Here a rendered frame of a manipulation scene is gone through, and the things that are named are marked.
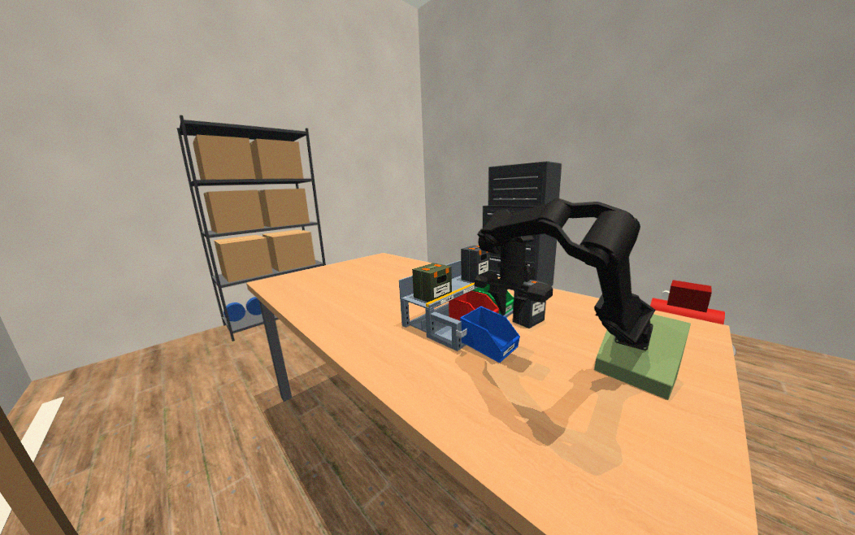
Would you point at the grey metal bin rack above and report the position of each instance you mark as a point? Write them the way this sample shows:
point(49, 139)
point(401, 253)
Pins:
point(436, 323)

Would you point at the blue bin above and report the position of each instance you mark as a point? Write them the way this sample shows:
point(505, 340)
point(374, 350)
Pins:
point(481, 323)

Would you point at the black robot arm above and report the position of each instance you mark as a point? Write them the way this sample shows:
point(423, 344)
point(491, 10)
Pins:
point(608, 245)

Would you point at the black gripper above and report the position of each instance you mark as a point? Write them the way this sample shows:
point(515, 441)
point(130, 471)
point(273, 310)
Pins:
point(512, 274)

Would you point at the green open bin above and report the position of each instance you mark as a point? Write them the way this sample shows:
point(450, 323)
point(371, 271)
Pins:
point(509, 297)

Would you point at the red open bin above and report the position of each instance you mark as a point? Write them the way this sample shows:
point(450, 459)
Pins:
point(466, 303)

